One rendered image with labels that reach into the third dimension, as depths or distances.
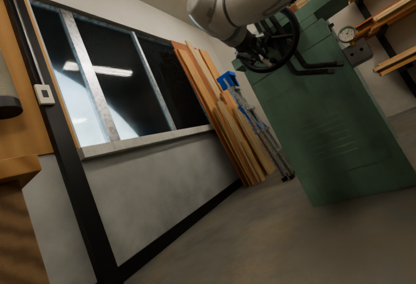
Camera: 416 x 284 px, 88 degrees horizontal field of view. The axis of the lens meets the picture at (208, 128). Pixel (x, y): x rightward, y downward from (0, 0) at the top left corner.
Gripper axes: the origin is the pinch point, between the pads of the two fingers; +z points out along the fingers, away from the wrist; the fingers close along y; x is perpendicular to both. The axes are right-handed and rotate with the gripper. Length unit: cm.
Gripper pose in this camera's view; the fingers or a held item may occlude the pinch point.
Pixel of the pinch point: (265, 60)
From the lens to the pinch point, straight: 95.9
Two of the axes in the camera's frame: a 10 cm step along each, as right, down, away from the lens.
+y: -7.1, 4.1, 5.7
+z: 6.8, 1.8, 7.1
